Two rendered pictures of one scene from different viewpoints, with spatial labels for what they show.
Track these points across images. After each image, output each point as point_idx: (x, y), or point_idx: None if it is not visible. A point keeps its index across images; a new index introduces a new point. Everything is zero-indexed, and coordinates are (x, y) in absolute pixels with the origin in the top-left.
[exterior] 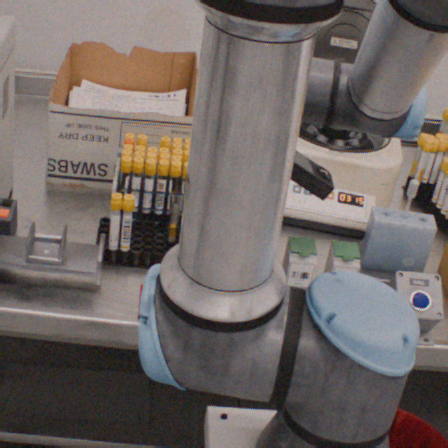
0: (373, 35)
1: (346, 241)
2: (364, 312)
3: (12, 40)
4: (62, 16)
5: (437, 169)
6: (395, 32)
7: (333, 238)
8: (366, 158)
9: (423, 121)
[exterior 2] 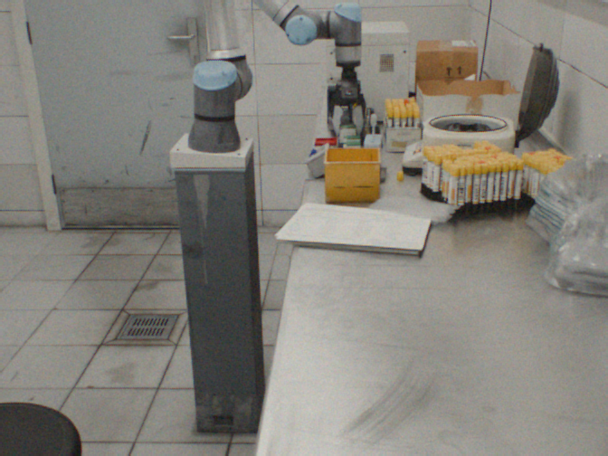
0: None
1: (398, 169)
2: (208, 64)
3: (402, 40)
4: (525, 69)
5: None
6: None
7: (399, 166)
8: (430, 129)
9: (286, 31)
